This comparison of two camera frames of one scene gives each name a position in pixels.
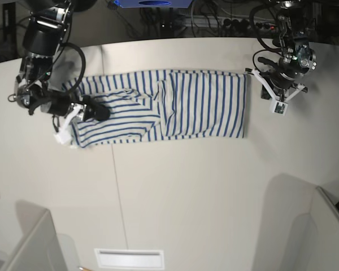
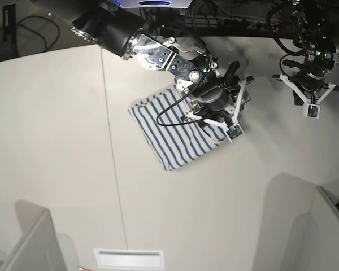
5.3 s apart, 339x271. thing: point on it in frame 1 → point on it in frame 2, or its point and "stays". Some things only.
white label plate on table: x=129 y=258 stays
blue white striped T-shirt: x=157 y=104 → x=173 y=139
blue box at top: x=153 y=3 stays
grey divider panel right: x=321 y=240 stays
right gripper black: x=289 y=67 → x=309 y=81
